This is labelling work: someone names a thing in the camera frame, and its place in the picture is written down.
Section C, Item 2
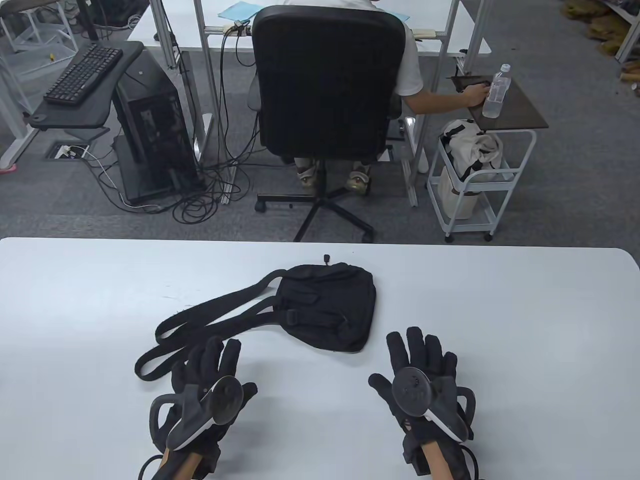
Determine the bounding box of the white cart with brown top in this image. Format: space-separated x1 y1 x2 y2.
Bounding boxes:
426 75 550 244

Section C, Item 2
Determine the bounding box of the person's left forearm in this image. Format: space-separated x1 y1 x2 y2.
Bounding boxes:
150 446 223 480

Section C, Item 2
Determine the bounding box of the white tote bag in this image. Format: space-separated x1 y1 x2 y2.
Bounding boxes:
437 166 482 221

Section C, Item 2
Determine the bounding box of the pile of brown cardboard pieces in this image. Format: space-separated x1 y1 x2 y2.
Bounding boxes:
560 0 640 96

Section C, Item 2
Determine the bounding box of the white desk with metal frame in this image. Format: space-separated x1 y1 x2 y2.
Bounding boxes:
126 0 493 207

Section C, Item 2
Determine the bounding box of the black shoulder strap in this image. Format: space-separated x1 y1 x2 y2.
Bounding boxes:
134 300 271 382
155 269 288 347

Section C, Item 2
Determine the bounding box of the floor power outlet box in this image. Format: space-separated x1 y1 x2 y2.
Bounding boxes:
42 141 94 161

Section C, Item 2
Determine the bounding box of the white wire rack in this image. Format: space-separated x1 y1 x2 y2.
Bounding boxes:
0 0 82 91

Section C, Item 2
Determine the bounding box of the person's right forearm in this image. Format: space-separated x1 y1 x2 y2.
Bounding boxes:
402 440 483 480

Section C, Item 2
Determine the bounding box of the dark grey tracking controller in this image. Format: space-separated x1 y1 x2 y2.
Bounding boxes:
149 376 247 452
391 367 477 442

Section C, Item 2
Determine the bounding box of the white shelf frame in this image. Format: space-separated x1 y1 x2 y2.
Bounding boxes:
614 0 640 65

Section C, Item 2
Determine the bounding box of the cream bag with black straps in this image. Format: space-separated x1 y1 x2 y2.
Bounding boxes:
440 119 506 182

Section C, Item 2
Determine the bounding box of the black computer tower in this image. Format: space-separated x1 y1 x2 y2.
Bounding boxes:
111 50 203 202

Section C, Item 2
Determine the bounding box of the thin white cable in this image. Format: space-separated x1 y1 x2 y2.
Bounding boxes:
70 147 166 212

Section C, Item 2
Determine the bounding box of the tangle of black cables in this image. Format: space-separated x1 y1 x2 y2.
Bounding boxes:
170 25 263 226

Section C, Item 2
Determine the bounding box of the white desk frame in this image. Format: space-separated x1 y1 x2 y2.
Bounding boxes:
0 65 40 171

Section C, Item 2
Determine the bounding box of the person's left hand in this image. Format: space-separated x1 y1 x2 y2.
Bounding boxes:
171 336 258 474

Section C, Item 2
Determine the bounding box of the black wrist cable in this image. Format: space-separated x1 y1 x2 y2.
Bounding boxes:
137 452 166 480

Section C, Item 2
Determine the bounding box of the black curved side desk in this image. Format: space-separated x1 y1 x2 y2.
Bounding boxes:
27 41 146 143

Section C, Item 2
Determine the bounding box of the black office chair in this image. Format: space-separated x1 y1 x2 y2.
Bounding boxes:
248 6 407 244

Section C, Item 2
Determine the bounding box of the black monitor stand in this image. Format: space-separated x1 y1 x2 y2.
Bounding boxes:
75 0 103 42

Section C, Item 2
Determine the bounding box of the black keyboard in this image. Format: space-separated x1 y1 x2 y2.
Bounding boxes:
43 43 124 107

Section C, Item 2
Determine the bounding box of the clear plastic water bottle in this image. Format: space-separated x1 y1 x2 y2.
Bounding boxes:
482 63 512 119

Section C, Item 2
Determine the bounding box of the person's right hand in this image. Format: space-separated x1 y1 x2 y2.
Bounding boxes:
368 327 459 447

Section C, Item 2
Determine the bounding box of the light blue paper folder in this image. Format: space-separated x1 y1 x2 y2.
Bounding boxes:
218 1 264 21

